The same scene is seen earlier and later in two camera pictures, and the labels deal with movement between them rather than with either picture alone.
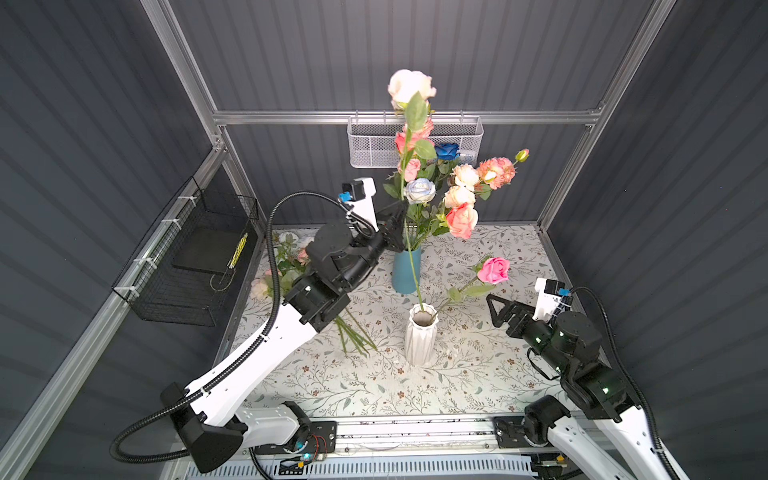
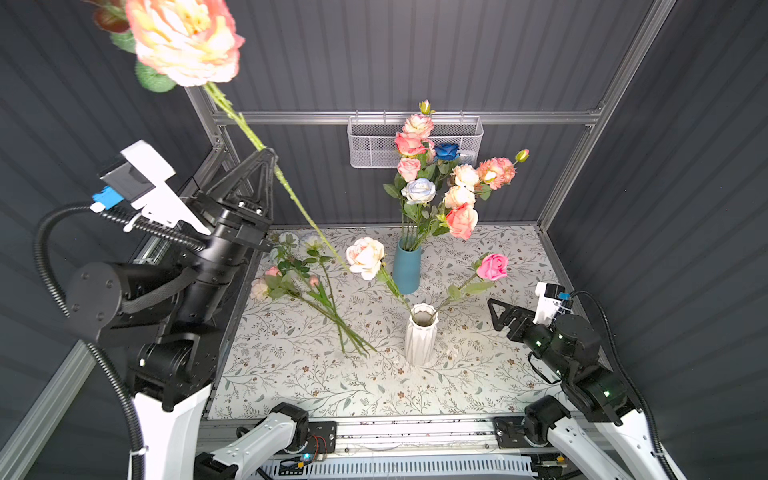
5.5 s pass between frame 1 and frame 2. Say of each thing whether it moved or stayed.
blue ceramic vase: stayed
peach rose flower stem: stayed
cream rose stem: moved
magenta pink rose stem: stayed
